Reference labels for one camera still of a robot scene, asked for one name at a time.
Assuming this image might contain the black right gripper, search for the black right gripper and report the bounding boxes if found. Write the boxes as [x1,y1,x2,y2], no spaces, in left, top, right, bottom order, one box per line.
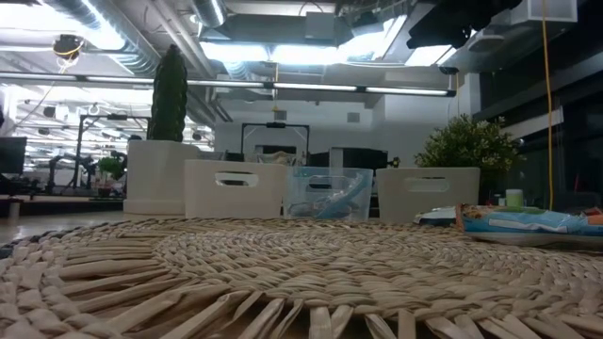
[407,13,477,50]

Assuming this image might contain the white silver granola bar wrapper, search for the white silver granola bar wrapper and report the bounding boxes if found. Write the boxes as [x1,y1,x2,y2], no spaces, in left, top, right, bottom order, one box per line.
[413,206,459,226]

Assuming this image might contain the blue orange granola bar wrapper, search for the blue orange granola bar wrapper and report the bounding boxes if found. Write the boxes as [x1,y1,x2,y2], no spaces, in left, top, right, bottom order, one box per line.
[454,202,603,249]

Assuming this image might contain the white ceiling box unit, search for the white ceiling box unit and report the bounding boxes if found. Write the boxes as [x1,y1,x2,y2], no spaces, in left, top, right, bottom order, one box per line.
[511,0,579,24]

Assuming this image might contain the bushy green potted plant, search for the bushy green potted plant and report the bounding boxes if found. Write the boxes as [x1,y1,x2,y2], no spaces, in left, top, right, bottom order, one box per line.
[414,112,528,204]

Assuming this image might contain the grey ceiling box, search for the grey ceiling box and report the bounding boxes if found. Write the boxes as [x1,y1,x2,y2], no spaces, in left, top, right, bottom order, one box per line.
[304,11,336,41]

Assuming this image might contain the long ceiling light bar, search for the long ceiling light bar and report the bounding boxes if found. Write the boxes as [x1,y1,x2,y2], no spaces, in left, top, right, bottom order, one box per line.
[0,70,457,98]

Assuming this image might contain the small green cup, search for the small green cup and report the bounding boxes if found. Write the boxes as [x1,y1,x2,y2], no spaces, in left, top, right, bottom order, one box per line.
[504,188,525,208]

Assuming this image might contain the round woven straw mat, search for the round woven straw mat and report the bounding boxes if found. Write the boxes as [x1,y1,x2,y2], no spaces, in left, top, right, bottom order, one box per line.
[0,216,603,339]

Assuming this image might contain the tall green cactus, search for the tall green cactus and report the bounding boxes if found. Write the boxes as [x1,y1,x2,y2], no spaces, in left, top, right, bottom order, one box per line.
[148,43,189,143]

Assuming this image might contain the white square plant pot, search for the white square plant pot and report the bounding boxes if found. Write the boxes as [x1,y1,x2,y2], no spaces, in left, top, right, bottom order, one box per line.
[122,138,202,217]

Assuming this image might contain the small green background plant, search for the small green background plant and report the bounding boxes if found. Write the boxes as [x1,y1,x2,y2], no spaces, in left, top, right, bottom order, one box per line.
[96,156,126,197]

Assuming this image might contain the black computer monitor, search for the black computer monitor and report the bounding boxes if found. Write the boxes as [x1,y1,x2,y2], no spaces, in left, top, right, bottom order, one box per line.
[0,136,28,174]

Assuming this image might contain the yellow power cable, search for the yellow power cable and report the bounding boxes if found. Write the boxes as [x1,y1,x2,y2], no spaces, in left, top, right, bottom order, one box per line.
[540,0,555,213]

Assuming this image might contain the white plastic handled bin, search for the white plastic handled bin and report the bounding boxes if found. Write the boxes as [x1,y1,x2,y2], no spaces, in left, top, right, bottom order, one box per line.
[375,167,481,224]
[183,158,288,220]

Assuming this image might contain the clear plastic handled bin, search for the clear plastic handled bin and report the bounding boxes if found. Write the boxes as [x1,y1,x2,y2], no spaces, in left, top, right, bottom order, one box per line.
[282,165,374,222]

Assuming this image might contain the black metal frame rig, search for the black metal frame rig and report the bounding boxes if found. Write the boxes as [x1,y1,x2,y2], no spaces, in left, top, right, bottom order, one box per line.
[240,121,311,166]
[77,112,152,189]

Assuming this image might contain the silver spiral ceiling duct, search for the silver spiral ceiling duct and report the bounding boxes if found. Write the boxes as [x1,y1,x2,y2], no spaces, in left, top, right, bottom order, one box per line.
[41,0,161,76]
[190,0,227,28]

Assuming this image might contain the black ceiling device yellow cable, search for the black ceiling device yellow cable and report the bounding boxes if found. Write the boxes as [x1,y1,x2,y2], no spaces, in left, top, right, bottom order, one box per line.
[51,33,86,61]

